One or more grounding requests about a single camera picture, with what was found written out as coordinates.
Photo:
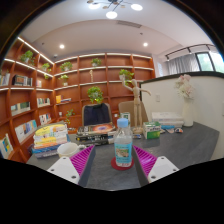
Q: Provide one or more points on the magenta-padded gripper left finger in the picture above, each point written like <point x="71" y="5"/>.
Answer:
<point x="65" y="166"/>

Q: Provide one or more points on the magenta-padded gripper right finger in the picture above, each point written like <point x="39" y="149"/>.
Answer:
<point x="160" y="166"/>

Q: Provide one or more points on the clear water bottle blue cap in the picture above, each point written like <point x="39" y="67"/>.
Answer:
<point x="123" y="150"/>

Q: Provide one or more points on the cream cylindrical cup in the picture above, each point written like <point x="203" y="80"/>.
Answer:
<point x="66" y="150"/>

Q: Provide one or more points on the stack of colourful books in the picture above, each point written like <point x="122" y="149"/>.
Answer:
<point x="50" y="138"/>

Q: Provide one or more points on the small green white box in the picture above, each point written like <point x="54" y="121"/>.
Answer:
<point x="151" y="130"/>

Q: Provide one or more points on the flat white boxes stack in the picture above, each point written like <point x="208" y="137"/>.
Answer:
<point x="168" y="117"/>

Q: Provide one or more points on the white vase with flowers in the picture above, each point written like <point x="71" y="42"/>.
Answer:
<point x="187" y="113"/>

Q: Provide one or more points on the dark office chair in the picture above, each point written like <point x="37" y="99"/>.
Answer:
<point x="96" y="114"/>

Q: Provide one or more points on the tall green white carton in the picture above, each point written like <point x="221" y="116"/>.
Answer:
<point x="125" y="115"/>

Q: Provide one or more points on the wooden artist mannequin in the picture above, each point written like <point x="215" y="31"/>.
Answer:
<point x="136" y="103"/>

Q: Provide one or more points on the tan chair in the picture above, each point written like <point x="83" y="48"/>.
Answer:
<point x="126" y="107"/>

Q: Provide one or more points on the wooden shelf unit with books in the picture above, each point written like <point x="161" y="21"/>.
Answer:
<point x="26" y="100"/>

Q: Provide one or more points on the white desk partition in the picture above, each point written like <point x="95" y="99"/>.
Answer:
<point x="206" y="100"/>

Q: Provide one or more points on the grey curtain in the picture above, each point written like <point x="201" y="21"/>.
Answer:
<point x="183" y="64"/>

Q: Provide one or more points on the window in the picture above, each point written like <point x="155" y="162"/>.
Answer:
<point x="210" y="61"/>

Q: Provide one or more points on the round recessed ceiling light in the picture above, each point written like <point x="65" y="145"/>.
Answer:
<point x="145" y="44"/>
<point x="62" y="46"/>

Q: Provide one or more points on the ceiling air vent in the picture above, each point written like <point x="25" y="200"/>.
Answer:
<point x="129" y="24"/>

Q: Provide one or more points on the branched ceiling lamp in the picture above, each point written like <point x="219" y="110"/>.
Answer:
<point x="111" y="14"/>

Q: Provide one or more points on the black ceiling track rail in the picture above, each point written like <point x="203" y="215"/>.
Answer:
<point x="186" y="49"/>

